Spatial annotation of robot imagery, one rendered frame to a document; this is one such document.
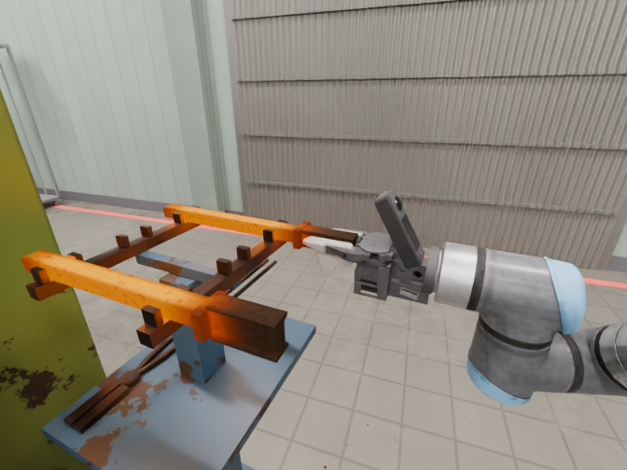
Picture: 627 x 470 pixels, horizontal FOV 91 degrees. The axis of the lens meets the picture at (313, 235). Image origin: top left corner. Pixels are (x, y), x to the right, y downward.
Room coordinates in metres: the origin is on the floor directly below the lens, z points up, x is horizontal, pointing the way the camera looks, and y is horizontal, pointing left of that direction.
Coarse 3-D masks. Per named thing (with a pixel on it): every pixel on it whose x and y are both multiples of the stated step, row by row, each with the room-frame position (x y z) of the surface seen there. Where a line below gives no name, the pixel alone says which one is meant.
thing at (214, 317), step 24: (24, 264) 0.38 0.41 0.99; (48, 264) 0.37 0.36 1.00; (72, 264) 0.37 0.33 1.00; (96, 288) 0.32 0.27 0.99; (120, 288) 0.31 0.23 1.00; (144, 288) 0.31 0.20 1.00; (168, 288) 0.31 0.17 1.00; (168, 312) 0.28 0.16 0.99; (192, 312) 0.25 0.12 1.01; (216, 312) 0.25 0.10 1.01; (240, 312) 0.25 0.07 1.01; (264, 312) 0.25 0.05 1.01; (216, 336) 0.26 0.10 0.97; (240, 336) 0.25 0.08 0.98; (264, 336) 0.24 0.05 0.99
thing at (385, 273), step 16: (368, 240) 0.44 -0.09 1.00; (384, 240) 0.44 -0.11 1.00; (384, 256) 0.40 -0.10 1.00; (432, 256) 0.38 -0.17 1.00; (368, 272) 0.42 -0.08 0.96; (384, 272) 0.39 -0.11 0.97; (400, 272) 0.41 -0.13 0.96; (416, 272) 0.41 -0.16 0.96; (432, 272) 0.37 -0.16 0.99; (368, 288) 0.41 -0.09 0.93; (384, 288) 0.39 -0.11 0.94; (400, 288) 0.40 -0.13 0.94; (416, 288) 0.39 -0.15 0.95; (432, 288) 0.37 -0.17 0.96
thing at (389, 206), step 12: (384, 192) 0.46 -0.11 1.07; (396, 192) 0.45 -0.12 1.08; (384, 204) 0.42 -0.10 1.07; (396, 204) 0.42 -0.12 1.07; (384, 216) 0.42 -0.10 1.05; (396, 216) 0.41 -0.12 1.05; (396, 228) 0.41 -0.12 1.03; (408, 228) 0.42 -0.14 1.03; (396, 240) 0.41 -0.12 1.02; (408, 240) 0.40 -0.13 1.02; (408, 252) 0.40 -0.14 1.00; (420, 252) 0.41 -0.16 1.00; (408, 264) 0.40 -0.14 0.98; (420, 264) 0.39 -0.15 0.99
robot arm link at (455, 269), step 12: (444, 252) 0.38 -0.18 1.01; (456, 252) 0.37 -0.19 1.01; (468, 252) 0.37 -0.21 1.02; (444, 264) 0.36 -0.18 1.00; (456, 264) 0.36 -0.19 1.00; (468, 264) 0.36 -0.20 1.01; (444, 276) 0.35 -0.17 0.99; (456, 276) 0.35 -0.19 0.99; (468, 276) 0.35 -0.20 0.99; (444, 288) 0.35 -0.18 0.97; (456, 288) 0.34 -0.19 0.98; (468, 288) 0.34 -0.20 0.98; (444, 300) 0.36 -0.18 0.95; (456, 300) 0.35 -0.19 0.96; (468, 300) 0.34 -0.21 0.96
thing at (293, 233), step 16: (176, 208) 0.60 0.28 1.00; (192, 208) 0.60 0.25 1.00; (208, 224) 0.56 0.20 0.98; (224, 224) 0.54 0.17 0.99; (240, 224) 0.53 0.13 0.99; (256, 224) 0.51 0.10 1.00; (272, 224) 0.51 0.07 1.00; (288, 224) 0.51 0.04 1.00; (304, 224) 0.50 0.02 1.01; (288, 240) 0.48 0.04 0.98; (336, 240) 0.45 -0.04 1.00; (352, 240) 0.44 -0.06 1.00
